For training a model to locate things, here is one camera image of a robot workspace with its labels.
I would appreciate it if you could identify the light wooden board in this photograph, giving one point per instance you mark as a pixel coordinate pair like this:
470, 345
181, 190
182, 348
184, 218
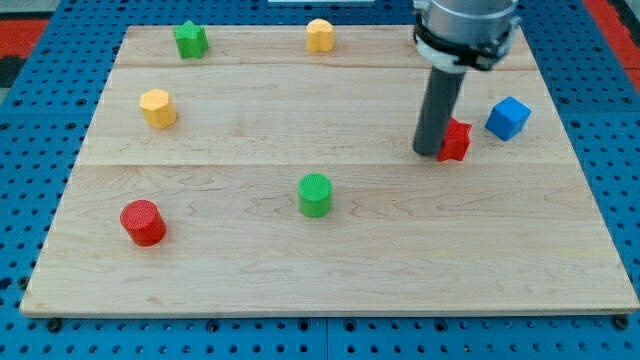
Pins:
512, 229

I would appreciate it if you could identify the green star block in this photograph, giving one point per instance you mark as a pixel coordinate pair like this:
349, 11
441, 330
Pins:
191, 40

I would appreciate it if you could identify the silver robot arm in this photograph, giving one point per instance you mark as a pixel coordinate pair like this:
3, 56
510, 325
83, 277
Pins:
455, 35

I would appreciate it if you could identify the green cylinder block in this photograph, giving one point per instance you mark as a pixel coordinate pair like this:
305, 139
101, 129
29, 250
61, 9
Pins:
315, 195

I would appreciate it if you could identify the red star block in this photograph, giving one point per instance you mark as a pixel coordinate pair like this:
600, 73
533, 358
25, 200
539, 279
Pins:
456, 141

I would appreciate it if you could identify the blue cube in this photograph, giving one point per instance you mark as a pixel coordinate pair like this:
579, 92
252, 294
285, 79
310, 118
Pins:
507, 118

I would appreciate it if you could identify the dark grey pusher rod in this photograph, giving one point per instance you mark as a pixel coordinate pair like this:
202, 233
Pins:
437, 107

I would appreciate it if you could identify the yellow hexagon block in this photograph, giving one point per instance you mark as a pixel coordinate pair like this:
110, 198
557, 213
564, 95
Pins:
158, 109

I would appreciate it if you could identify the red cylinder block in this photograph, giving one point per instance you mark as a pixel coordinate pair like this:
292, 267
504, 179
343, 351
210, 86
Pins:
143, 223

